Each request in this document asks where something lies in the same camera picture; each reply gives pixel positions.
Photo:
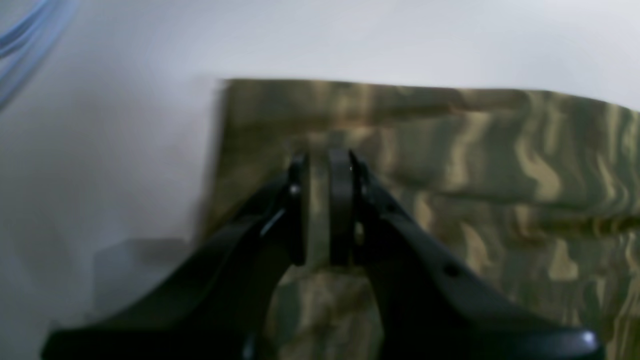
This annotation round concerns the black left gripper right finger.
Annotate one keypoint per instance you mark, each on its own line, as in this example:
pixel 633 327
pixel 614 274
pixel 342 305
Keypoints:
pixel 432 306

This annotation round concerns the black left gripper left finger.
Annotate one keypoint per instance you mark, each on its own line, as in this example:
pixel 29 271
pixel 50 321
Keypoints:
pixel 214 306

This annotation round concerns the camouflage t-shirt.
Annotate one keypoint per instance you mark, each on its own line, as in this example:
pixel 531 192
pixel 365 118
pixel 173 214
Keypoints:
pixel 537 191

